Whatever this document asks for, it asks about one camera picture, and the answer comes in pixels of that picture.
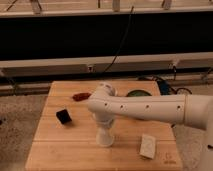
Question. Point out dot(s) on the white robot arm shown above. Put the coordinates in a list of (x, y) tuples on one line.
[(195, 111)]

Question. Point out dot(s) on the black eraser block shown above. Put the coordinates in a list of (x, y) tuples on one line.
[(63, 116)]

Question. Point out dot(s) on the dark red flat piece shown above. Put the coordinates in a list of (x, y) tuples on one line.
[(80, 96)]

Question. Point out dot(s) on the green bowl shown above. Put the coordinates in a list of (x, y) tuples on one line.
[(138, 93)]

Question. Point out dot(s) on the blue box on floor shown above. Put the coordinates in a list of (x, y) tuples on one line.
[(164, 88)]

